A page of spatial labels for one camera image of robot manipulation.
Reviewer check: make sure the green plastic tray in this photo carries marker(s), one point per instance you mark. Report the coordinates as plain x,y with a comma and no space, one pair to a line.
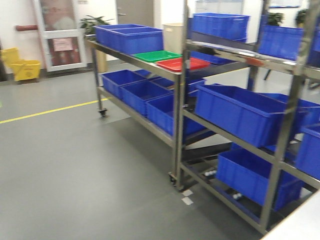
155,56

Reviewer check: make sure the blue bin on right rack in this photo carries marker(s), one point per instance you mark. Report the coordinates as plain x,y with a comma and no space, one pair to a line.
250,116

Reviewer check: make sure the stainless steel shelf rack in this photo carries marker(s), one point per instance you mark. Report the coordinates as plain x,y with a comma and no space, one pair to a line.
275,154

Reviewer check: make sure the upper stacked blue crate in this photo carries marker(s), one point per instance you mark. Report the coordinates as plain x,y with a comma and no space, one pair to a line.
224,25

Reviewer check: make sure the steel trolley cart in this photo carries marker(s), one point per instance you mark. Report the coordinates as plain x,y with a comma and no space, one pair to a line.
130,91

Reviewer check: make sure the red plastic tray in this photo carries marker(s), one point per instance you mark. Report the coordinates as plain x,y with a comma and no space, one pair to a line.
175,64

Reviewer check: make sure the beige plastic basket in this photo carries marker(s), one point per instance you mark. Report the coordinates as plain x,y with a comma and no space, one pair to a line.
172,37

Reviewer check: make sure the blue bin lower shelf rack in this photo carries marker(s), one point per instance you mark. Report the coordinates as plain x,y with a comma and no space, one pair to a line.
249,174

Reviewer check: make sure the yellow mop bucket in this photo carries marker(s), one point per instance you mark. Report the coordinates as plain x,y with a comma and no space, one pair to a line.
22,69

